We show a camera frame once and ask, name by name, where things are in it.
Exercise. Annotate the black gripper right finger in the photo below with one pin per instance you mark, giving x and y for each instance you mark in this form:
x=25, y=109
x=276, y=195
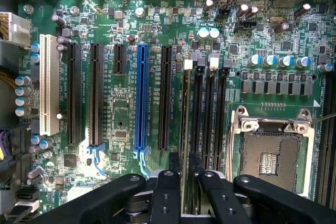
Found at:
x=223, y=203

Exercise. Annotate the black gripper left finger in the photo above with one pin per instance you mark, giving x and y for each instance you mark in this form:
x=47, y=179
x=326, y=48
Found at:
x=165, y=200

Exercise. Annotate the RAM slot with black latch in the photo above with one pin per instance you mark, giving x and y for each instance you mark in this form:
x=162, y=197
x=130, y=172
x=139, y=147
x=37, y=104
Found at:
x=198, y=103
x=223, y=108

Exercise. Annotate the RAM slot with white latch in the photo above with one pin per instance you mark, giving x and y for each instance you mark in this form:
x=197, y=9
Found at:
x=211, y=103
x=188, y=64

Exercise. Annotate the long black expansion slot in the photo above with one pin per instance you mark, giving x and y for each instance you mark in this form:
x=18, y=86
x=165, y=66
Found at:
x=165, y=95
x=96, y=93
x=74, y=93

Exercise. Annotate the blue expansion slot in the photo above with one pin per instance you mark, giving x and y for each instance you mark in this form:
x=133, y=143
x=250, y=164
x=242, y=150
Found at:
x=141, y=95

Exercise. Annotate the short black expansion slot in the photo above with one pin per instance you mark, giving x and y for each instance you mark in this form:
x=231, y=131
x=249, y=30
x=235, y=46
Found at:
x=120, y=58

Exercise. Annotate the white PCI expansion slot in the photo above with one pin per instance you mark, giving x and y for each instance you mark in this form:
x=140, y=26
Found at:
x=49, y=85

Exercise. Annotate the CPU socket with gold pins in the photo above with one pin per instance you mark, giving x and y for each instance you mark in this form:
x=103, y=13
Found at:
x=270, y=155

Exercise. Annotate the green PC motherboard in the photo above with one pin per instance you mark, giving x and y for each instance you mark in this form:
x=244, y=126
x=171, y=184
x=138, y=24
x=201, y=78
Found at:
x=126, y=103

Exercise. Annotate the thin silver locking lever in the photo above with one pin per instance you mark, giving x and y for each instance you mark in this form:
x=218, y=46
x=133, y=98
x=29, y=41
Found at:
x=324, y=118

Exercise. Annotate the black SATA port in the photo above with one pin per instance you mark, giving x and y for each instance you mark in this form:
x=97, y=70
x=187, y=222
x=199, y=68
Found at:
x=27, y=195

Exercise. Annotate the black fan header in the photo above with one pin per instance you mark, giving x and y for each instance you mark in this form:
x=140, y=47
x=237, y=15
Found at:
x=245, y=25

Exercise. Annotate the white power connector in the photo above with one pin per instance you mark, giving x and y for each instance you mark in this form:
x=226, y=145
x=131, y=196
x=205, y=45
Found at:
x=15, y=31

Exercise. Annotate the silver CPU socket frame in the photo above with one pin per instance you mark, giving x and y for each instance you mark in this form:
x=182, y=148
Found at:
x=273, y=125

